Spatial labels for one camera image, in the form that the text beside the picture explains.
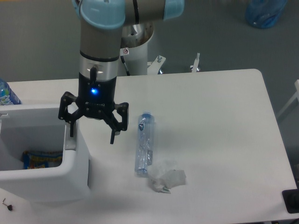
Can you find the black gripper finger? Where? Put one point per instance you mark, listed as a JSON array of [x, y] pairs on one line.
[[122, 109], [70, 118]]

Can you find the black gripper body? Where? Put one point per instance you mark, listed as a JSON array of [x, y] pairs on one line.
[[96, 99]]

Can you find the white plastic trash can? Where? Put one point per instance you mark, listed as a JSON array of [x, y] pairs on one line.
[[38, 128]]

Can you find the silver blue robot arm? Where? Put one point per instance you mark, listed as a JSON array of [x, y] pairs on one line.
[[101, 26]]

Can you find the clear empty plastic bottle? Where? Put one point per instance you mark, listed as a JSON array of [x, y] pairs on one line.
[[145, 143]]

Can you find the blue labelled drink bottle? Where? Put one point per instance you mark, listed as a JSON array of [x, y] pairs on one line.
[[7, 96]]

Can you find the colourful snack packet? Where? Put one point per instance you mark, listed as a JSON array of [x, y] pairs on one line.
[[39, 159]]

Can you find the crumpled clear plastic wrapper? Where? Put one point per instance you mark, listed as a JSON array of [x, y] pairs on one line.
[[166, 174]]

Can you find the silver clamp screw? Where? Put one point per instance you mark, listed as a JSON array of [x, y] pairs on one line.
[[195, 66]]

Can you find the small black metal tool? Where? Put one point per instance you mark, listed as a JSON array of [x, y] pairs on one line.
[[9, 206]]

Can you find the blue plastic bag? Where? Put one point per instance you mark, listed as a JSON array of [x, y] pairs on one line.
[[264, 13]]

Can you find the black device at table edge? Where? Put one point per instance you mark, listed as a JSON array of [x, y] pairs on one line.
[[291, 199]]

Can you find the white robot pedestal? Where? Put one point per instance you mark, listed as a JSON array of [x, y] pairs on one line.
[[134, 52]]

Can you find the white frame at right edge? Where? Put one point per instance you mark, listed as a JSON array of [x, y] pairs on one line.
[[290, 104]]

